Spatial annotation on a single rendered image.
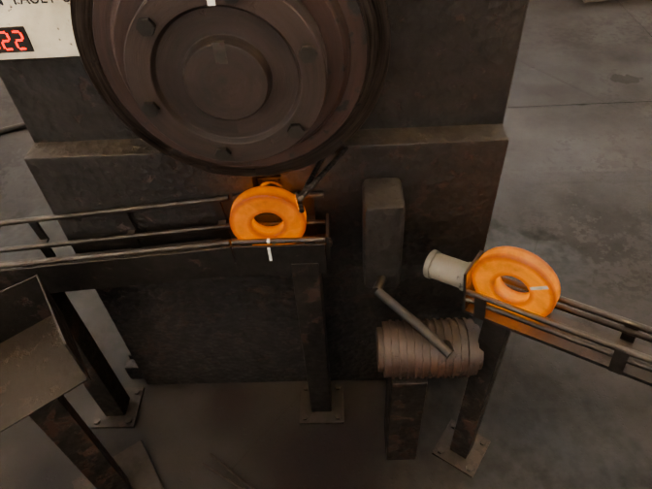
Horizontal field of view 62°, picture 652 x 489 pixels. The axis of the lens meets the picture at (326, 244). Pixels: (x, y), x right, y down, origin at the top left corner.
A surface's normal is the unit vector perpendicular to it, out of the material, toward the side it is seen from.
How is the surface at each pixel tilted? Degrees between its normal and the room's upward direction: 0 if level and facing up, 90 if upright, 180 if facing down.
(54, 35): 90
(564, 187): 0
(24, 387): 5
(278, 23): 90
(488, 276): 90
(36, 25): 90
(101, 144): 0
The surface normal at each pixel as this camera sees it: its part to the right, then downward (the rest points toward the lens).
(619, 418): -0.05, -0.70
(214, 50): 0.00, 0.71
